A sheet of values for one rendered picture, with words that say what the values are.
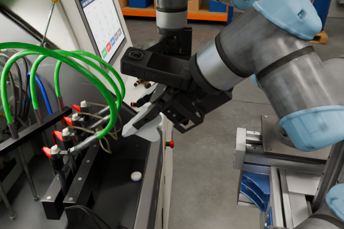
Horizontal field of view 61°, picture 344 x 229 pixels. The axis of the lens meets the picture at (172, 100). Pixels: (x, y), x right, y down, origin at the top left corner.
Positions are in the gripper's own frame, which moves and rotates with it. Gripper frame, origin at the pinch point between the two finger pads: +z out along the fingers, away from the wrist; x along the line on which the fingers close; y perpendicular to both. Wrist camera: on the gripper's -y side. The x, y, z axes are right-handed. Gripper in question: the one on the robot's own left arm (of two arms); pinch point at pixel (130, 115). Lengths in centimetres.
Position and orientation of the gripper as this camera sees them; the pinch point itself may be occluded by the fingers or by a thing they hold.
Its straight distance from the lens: 56.8
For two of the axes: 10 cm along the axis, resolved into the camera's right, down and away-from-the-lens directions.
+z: -6.2, 4.4, 6.5
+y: 7.4, 6.0, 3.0
